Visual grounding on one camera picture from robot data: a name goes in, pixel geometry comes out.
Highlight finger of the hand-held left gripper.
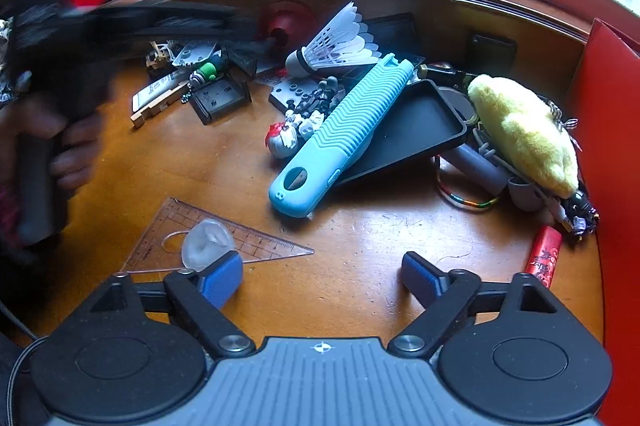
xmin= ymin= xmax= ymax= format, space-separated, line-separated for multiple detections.
xmin=95 ymin=1 xmax=241 ymax=23
xmin=125 ymin=18 xmax=281 ymax=62

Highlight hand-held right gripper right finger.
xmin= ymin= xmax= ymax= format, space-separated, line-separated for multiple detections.
xmin=387 ymin=251 xmax=558 ymax=357

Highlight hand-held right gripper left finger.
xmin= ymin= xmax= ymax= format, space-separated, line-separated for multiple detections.
xmin=87 ymin=250 xmax=256 ymax=357

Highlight translucent white cap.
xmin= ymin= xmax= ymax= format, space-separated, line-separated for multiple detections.
xmin=181 ymin=218 xmax=236 ymax=272

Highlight dark plastic case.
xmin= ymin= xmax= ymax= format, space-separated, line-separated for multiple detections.
xmin=190 ymin=73 xmax=252 ymax=126
xmin=367 ymin=12 xmax=426 ymax=57

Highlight teal silicone case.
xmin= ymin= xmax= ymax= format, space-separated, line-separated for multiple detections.
xmin=268 ymin=53 xmax=416 ymax=219

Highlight yellow plush toy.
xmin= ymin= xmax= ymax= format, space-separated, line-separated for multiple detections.
xmin=467 ymin=74 xmax=581 ymax=199

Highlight red cardboard box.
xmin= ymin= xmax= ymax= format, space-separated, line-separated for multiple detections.
xmin=565 ymin=17 xmax=640 ymax=426

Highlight person's left hand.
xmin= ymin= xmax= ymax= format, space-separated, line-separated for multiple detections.
xmin=0 ymin=98 xmax=103 ymax=247

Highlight green toy figure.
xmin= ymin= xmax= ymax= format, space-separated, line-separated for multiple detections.
xmin=189 ymin=61 xmax=223 ymax=87

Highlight small tan toy vehicle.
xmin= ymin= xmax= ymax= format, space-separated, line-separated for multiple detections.
xmin=145 ymin=41 xmax=176 ymax=69

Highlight clear triangle ruler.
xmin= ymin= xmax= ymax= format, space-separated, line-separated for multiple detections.
xmin=120 ymin=197 xmax=316 ymax=274

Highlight white tube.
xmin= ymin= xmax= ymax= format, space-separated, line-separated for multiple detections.
xmin=131 ymin=73 xmax=191 ymax=112

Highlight black toy minifigures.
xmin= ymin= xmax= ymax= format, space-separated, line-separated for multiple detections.
xmin=295 ymin=76 xmax=346 ymax=117

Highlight white feather shuttlecock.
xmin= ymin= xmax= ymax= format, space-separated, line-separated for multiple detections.
xmin=285 ymin=1 xmax=382 ymax=79

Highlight red and white round toy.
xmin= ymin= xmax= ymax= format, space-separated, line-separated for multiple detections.
xmin=265 ymin=122 xmax=303 ymax=157

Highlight notched wooden piece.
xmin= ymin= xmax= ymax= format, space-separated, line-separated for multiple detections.
xmin=131 ymin=83 xmax=193 ymax=129

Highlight wooden desk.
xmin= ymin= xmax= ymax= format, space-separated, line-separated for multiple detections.
xmin=0 ymin=0 xmax=608 ymax=347

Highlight red printed tube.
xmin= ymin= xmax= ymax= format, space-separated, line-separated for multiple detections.
xmin=524 ymin=225 xmax=562 ymax=289

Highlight grey tube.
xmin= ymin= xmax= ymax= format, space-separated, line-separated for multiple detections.
xmin=442 ymin=143 xmax=511 ymax=197

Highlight grey cap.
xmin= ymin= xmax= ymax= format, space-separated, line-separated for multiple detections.
xmin=507 ymin=176 xmax=546 ymax=212

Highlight black plastic tray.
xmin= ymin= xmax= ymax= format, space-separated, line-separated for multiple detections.
xmin=332 ymin=78 xmax=468 ymax=192

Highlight grey studded base plate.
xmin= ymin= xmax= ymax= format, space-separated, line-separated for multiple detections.
xmin=172 ymin=38 xmax=223 ymax=67
xmin=269 ymin=78 xmax=321 ymax=112

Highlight multicoloured cord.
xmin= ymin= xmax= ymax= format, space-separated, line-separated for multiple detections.
xmin=435 ymin=156 xmax=501 ymax=211

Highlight black figure keychain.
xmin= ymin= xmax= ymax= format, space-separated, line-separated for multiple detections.
xmin=560 ymin=191 xmax=601 ymax=237

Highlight black square wall socket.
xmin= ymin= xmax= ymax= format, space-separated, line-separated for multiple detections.
xmin=467 ymin=31 xmax=518 ymax=67

